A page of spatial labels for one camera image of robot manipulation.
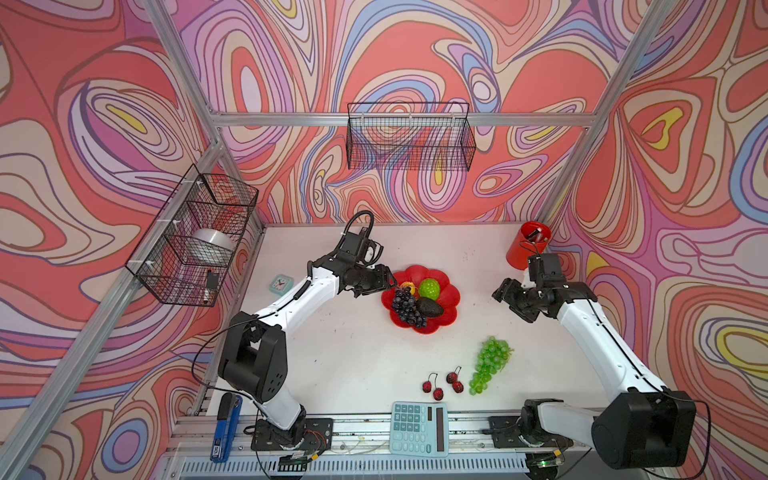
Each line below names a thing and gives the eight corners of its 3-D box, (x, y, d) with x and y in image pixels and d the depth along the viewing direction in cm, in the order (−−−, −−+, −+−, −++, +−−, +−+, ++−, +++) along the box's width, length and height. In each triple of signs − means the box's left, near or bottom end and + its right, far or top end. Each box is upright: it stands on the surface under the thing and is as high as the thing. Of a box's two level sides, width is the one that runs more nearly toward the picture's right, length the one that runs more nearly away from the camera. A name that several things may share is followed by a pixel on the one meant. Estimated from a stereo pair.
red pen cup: (510, 269, 108) (523, 245, 98) (502, 246, 115) (514, 221, 105) (542, 269, 108) (558, 244, 98) (532, 246, 115) (546, 221, 105)
